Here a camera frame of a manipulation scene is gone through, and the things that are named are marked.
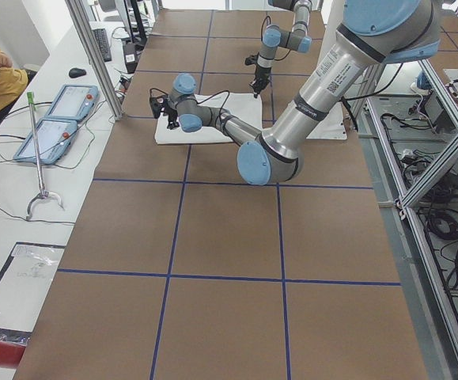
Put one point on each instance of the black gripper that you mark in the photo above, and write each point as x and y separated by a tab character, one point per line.
259	75
171	113

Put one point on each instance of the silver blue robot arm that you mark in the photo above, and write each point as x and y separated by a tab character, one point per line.
274	37
370	32

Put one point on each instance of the upper blue teach pendant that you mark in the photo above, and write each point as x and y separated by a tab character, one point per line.
73	102

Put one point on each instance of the blue teach pendant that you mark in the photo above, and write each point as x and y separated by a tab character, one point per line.
73	102
54	137

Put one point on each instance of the black computer mouse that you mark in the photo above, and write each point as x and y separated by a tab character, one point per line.
76	72

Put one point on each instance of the black keyboard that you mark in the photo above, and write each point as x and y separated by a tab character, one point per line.
101	38

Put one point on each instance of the lower blue teach pendant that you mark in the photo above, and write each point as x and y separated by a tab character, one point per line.
54	137

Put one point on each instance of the metal reacher grabber tool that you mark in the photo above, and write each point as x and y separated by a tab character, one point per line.
43	192

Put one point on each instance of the clear plastic document sleeve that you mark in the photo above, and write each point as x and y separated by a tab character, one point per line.
25	279

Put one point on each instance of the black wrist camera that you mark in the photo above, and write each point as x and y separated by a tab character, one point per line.
251	60
157	105

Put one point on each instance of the white camera stand column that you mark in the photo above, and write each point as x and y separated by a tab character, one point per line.
332	127

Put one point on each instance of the aluminium frame post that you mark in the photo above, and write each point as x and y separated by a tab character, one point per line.
83	28

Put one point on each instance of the aluminium frame railing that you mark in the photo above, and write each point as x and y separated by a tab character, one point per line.
407	118

